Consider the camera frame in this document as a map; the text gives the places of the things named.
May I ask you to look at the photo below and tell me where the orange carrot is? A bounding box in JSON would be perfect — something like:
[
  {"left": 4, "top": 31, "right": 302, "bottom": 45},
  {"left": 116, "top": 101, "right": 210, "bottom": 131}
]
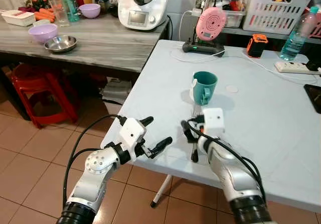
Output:
[{"left": 34, "top": 8, "right": 56, "bottom": 23}]

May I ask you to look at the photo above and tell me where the white plastic basket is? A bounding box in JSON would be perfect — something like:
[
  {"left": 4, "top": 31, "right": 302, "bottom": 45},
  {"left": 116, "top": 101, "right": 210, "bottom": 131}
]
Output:
[{"left": 243, "top": 0, "right": 315, "bottom": 35}]

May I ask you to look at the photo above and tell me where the white kitchen appliance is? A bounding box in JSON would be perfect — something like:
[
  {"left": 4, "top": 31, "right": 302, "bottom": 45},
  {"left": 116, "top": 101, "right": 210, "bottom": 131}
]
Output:
[{"left": 117, "top": 0, "right": 169, "bottom": 32}]

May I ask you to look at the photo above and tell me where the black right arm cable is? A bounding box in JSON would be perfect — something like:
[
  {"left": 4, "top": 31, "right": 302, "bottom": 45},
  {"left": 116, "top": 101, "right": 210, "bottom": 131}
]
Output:
[{"left": 193, "top": 117, "right": 267, "bottom": 205}]

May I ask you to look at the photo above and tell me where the grey wooden counter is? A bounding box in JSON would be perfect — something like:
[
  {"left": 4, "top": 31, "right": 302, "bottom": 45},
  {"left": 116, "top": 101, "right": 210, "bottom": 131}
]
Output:
[{"left": 0, "top": 14, "right": 170, "bottom": 75}]

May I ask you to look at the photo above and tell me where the teal plastic bottle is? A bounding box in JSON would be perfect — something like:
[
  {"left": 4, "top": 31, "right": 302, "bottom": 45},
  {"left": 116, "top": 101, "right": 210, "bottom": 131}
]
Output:
[{"left": 57, "top": 0, "right": 80, "bottom": 23}]

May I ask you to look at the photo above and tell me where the white table leg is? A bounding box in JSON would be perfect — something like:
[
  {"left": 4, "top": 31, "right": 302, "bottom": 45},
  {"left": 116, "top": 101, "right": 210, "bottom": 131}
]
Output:
[{"left": 150, "top": 174, "right": 174, "bottom": 208}]

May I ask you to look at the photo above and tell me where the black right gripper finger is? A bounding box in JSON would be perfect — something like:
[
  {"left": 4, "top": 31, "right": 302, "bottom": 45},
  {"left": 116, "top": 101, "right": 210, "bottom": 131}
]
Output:
[{"left": 182, "top": 120, "right": 199, "bottom": 144}]

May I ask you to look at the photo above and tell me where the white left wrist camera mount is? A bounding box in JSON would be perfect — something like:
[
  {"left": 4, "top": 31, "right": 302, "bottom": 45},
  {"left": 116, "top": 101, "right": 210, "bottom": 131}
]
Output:
[{"left": 118, "top": 117, "right": 147, "bottom": 152}]

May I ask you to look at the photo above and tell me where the small purple bowl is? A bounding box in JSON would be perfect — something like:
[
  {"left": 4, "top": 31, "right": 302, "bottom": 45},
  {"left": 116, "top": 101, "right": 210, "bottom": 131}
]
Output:
[{"left": 79, "top": 4, "right": 101, "bottom": 19}]

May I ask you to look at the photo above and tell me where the red plastic basket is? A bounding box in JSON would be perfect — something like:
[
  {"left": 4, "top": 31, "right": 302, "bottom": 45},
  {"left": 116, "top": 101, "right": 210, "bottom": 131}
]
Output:
[{"left": 310, "top": 22, "right": 321, "bottom": 39}]

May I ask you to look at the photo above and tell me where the stainless steel bowl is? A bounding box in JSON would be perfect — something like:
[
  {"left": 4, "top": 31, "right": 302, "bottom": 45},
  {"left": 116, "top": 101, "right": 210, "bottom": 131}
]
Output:
[{"left": 44, "top": 36, "right": 78, "bottom": 54}]

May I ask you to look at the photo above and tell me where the black base with green light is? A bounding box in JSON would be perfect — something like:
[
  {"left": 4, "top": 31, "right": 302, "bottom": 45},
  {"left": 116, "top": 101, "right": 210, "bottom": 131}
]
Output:
[{"left": 182, "top": 40, "right": 226, "bottom": 58}]

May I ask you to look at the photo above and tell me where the white rectangular container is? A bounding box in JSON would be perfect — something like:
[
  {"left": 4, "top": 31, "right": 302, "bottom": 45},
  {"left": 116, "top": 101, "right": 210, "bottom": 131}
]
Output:
[{"left": 1, "top": 10, "right": 36, "bottom": 27}]

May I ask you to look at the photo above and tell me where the white power strip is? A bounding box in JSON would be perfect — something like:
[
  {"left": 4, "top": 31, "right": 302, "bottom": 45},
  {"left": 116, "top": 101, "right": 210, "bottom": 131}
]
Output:
[{"left": 275, "top": 61, "right": 320, "bottom": 75}]

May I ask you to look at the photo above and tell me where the pink round device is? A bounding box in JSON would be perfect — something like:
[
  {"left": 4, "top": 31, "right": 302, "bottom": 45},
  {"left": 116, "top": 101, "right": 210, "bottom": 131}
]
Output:
[{"left": 196, "top": 7, "right": 228, "bottom": 42}]

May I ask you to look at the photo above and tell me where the orange and black device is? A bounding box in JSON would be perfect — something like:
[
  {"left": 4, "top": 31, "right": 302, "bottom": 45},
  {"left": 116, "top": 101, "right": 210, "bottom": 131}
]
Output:
[{"left": 246, "top": 34, "right": 269, "bottom": 59}]

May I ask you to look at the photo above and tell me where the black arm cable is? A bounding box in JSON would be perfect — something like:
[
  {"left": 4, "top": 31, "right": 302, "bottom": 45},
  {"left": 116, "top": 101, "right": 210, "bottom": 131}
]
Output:
[
  {"left": 193, "top": 117, "right": 267, "bottom": 205},
  {"left": 62, "top": 115, "right": 126, "bottom": 209}
]

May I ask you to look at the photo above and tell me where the clear plastic container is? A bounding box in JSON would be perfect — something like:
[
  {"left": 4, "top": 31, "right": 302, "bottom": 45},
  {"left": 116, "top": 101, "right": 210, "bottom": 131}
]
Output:
[{"left": 223, "top": 9, "right": 247, "bottom": 29}]

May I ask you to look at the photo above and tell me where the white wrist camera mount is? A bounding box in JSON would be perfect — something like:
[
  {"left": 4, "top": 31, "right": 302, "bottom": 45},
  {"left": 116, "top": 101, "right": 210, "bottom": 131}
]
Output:
[
  {"left": 118, "top": 117, "right": 147, "bottom": 152},
  {"left": 201, "top": 108, "right": 225, "bottom": 134}
]

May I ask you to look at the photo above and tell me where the clear drinking glass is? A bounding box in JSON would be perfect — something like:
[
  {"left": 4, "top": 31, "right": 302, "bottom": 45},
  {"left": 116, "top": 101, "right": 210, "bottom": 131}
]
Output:
[{"left": 51, "top": 3, "right": 69, "bottom": 27}]

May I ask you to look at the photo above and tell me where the teal ceramic mug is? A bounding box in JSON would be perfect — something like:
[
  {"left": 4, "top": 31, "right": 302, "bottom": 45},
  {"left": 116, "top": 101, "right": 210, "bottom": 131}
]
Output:
[{"left": 191, "top": 71, "right": 219, "bottom": 106}]

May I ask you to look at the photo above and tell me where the black tablet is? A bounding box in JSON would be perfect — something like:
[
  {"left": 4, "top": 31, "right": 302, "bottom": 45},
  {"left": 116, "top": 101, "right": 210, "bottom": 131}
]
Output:
[{"left": 303, "top": 83, "right": 321, "bottom": 115}]

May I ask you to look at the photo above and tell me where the large purple bowl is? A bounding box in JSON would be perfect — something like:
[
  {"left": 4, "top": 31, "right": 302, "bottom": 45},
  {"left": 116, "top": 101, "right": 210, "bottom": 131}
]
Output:
[{"left": 28, "top": 24, "right": 59, "bottom": 44}]

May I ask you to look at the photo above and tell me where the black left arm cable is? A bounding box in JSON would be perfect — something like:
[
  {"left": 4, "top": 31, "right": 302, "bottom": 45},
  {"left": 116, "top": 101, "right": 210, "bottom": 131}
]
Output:
[{"left": 62, "top": 115, "right": 126, "bottom": 209}]

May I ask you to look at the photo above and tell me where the red plastic stool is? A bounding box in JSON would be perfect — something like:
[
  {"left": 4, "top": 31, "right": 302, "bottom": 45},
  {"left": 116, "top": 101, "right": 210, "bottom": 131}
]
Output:
[{"left": 11, "top": 63, "right": 79, "bottom": 130}]

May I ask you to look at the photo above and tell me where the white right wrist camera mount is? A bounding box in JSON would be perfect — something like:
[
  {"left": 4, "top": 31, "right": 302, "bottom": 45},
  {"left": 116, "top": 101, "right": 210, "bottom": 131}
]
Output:
[{"left": 201, "top": 108, "right": 225, "bottom": 134}]

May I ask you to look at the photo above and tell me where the clear blue water bottle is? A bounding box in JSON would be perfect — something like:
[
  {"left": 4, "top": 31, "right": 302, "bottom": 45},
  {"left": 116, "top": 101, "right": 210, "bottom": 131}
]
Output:
[{"left": 279, "top": 6, "right": 320, "bottom": 62}]

